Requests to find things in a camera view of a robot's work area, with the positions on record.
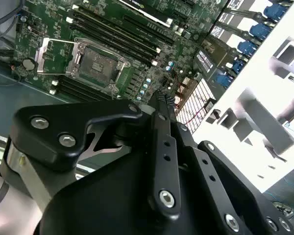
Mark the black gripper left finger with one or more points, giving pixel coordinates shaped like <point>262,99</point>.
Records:
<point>46,137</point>

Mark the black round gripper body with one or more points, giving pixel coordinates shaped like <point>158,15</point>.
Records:
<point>100,208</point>

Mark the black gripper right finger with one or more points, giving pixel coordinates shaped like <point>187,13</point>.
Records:
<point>210,186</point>

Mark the metal socket cover frame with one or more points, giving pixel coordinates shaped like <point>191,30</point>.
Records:
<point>41,61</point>

